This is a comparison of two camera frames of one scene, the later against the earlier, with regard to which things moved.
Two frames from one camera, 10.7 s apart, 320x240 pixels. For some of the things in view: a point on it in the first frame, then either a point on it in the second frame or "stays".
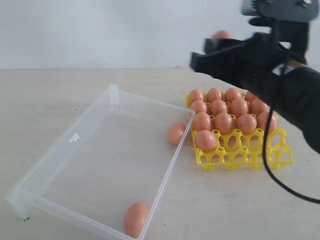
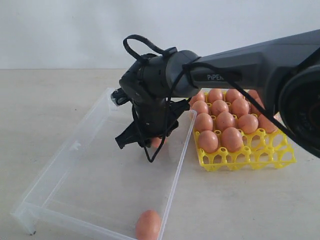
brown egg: x=246 y=123 stays
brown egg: x=222 y=34 to x=232 y=139
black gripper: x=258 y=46 to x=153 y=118
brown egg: x=175 y=131 to x=156 y=141
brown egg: x=257 y=106 stays
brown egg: x=135 y=219 to x=148 y=226
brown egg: x=199 y=106 stays
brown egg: x=238 y=106 stays
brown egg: x=201 y=121 stays
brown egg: x=218 y=106 stays
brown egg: x=195 y=94 stays
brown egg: x=224 y=123 stays
